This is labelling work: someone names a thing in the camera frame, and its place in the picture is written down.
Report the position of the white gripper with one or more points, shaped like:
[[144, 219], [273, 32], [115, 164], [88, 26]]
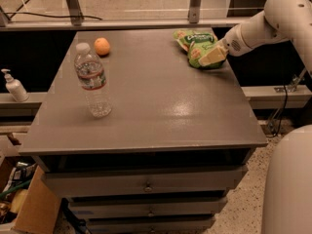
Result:
[[234, 44]]

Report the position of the green rice chip bag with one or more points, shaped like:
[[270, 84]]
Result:
[[196, 44]]

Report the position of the clear plastic water bottle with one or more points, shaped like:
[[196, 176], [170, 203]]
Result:
[[92, 77]]

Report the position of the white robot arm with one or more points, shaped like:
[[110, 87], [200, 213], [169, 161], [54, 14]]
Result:
[[287, 203]]

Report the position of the white pump dispenser bottle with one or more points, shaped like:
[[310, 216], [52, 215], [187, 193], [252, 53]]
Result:
[[14, 86]]

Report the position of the grey drawer cabinet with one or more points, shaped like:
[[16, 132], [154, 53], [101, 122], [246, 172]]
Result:
[[176, 141]]

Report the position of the orange fruit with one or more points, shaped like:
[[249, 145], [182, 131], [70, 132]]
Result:
[[102, 47]]

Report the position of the cardboard box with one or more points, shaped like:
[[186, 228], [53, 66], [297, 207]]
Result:
[[39, 211]]

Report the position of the metal window frame rail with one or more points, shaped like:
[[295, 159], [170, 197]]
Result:
[[18, 15]]

